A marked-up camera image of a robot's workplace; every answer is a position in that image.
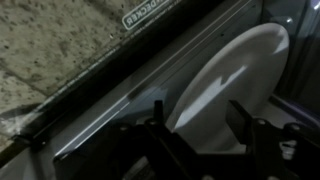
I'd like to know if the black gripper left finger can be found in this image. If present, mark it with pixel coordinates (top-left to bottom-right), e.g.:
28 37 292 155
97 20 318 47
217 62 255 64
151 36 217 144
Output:
113 99 201 180

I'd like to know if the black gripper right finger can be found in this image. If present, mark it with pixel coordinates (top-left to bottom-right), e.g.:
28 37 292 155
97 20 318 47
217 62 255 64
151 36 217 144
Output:
226 100 320 180

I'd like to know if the white plate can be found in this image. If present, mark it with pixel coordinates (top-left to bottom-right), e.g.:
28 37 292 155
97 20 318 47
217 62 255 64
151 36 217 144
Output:
166 23 290 153

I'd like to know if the silver toaster oven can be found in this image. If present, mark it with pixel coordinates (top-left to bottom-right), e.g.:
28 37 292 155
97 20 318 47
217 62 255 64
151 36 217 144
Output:
0 0 319 180

